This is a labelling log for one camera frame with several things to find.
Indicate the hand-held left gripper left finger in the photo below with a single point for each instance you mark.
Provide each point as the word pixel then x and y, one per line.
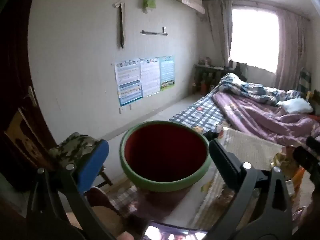
pixel 92 165

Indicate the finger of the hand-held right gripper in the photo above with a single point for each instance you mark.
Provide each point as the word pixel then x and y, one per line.
pixel 313 143
pixel 308 163

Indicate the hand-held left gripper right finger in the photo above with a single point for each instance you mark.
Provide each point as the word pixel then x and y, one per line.
pixel 226 165

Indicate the yellow plastic wrapper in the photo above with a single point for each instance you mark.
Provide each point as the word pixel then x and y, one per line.
pixel 278 158

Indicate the red bin with green rim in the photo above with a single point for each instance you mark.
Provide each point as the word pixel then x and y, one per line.
pixel 162 152

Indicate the orange plastic bag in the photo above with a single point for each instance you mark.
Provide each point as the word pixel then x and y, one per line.
pixel 298 177

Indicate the beige checked mat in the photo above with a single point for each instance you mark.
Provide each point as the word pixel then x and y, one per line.
pixel 250 150

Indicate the camouflage cushioned stool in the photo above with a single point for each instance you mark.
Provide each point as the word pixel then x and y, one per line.
pixel 72 145

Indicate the dark red round object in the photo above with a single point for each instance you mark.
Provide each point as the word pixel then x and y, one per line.
pixel 102 200

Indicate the white pillow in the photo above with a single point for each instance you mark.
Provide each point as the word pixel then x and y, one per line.
pixel 296 105

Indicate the purple blanket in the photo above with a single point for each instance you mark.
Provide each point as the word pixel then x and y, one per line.
pixel 252 115

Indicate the blue white checked bedsheet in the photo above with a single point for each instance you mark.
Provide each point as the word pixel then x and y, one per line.
pixel 197 112

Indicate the plaid cushion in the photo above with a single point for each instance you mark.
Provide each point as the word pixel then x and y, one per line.
pixel 304 80

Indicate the blue white plaid quilt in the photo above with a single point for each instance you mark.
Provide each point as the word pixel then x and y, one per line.
pixel 250 87

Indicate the smartphone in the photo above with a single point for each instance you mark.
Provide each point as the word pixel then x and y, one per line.
pixel 175 233

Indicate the dark cluttered shelf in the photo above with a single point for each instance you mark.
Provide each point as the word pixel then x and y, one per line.
pixel 206 77

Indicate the pale curtain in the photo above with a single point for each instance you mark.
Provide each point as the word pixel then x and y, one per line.
pixel 291 50
pixel 217 30

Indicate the bright window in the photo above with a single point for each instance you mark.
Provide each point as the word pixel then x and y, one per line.
pixel 253 37

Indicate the dark wooden door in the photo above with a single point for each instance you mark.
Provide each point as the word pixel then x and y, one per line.
pixel 15 55

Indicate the white wall socket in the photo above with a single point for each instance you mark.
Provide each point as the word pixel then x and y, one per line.
pixel 124 109

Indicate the blue chart wall poster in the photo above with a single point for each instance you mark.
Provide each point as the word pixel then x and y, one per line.
pixel 128 82

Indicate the green blue wall poster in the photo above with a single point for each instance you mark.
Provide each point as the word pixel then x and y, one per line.
pixel 167 72

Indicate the wall bracket strip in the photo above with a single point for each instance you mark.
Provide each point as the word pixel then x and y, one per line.
pixel 122 25

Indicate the metal towel rail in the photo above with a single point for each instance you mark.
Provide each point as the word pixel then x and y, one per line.
pixel 153 32

